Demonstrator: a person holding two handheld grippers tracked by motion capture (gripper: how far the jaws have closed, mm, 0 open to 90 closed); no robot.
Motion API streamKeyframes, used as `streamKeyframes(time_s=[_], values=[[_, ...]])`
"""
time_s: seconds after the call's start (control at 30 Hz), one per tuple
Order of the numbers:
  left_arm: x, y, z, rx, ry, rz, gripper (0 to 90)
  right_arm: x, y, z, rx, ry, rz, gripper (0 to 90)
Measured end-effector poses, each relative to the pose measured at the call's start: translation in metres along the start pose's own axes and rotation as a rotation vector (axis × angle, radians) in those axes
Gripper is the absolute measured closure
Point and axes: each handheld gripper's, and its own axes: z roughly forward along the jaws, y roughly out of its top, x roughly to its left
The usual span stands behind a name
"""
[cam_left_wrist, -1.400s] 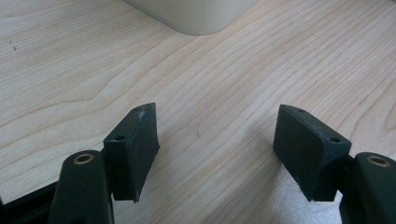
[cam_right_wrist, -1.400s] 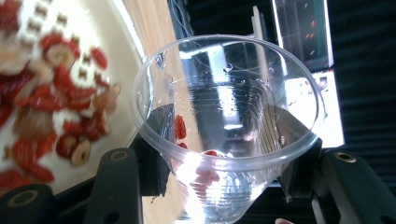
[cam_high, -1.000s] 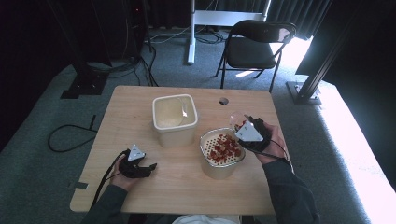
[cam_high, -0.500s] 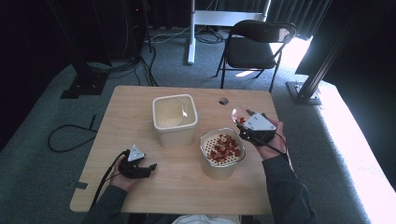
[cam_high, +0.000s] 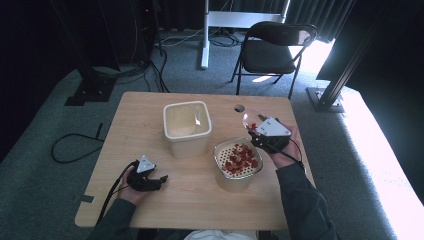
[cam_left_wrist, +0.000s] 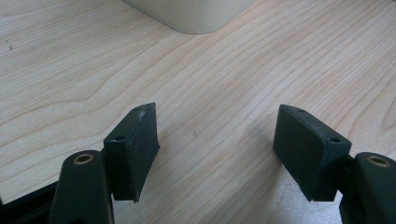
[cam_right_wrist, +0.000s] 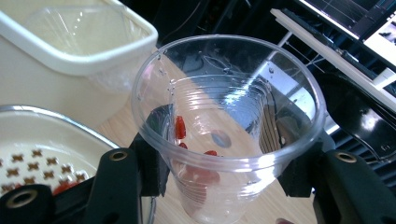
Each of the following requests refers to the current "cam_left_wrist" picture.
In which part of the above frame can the large cream square tub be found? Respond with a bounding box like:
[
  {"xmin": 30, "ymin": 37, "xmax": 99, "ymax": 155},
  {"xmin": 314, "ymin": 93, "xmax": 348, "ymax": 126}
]
[{"xmin": 122, "ymin": 0, "xmax": 257, "ymax": 35}]

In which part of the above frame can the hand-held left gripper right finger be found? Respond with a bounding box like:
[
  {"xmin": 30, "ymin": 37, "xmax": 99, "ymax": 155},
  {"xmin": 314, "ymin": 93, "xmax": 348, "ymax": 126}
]
[{"xmin": 273, "ymin": 104, "xmax": 353, "ymax": 203}]

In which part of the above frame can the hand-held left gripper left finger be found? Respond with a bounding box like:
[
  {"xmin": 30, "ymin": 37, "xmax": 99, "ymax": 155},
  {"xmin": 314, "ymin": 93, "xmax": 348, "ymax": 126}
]
[{"xmin": 103, "ymin": 102, "xmax": 162, "ymax": 203}]

